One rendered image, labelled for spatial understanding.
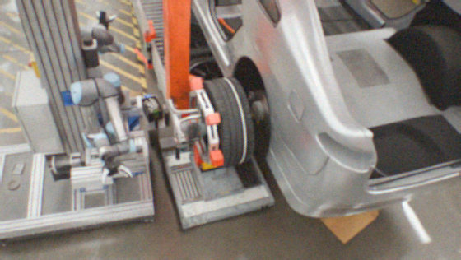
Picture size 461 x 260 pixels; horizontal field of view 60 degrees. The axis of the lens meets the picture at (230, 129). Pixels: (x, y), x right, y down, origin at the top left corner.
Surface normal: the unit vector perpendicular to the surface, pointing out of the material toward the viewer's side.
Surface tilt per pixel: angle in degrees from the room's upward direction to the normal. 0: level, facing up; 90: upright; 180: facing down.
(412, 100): 20
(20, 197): 0
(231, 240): 0
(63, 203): 0
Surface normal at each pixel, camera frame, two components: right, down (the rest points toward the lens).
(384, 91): 0.21, -0.36
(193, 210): 0.09, -0.67
